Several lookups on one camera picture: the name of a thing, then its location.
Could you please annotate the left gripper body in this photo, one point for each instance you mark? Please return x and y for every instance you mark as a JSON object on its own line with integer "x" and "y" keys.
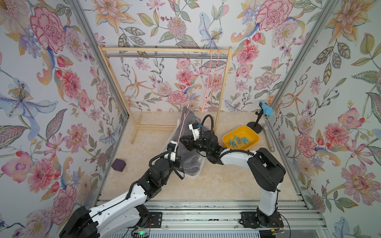
{"x": 176, "y": 163}

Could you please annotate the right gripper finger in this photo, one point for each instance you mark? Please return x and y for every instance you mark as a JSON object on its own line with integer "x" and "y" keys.
{"x": 191, "y": 148}
{"x": 187, "y": 142}

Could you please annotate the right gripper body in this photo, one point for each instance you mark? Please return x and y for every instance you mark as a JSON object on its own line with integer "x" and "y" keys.
{"x": 202, "y": 145}

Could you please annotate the pink wire hanger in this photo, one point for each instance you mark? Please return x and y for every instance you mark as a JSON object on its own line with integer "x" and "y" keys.
{"x": 207, "y": 83}
{"x": 184, "y": 119}
{"x": 210, "y": 82}

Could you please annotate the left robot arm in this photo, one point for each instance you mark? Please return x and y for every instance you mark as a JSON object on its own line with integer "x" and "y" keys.
{"x": 127, "y": 210}

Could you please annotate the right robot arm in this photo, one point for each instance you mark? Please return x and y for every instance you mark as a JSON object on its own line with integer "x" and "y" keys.
{"x": 267, "y": 170}

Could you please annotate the white perforated plastic basket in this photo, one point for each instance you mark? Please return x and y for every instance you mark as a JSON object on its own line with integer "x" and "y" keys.
{"x": 192, "y": 161}

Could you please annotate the yellow plastic bin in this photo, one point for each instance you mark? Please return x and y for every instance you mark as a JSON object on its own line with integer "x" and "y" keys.
{"x": 242, "y": 131}

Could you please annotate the wooden clothes rack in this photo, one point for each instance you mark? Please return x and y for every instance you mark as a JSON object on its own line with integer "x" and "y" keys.
{"x": 153, "y": 80}

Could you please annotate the silver metal cylinder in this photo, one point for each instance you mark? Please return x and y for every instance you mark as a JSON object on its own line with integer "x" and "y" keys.
{"x": 269, "y": 138}

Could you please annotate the purple cube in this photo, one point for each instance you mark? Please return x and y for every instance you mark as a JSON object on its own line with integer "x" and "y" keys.
{"x": 119, "y": 165}

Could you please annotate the black stand blue knob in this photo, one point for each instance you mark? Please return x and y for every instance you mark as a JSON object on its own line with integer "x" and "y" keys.
{"x": 265, "y": 110}

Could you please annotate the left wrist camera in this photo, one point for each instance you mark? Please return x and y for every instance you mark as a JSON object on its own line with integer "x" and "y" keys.
{"x": 172, "y": 149}

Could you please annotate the metal linear rail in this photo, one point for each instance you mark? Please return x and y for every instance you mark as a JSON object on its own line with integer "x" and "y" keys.
{"x": 223, "y": 217}

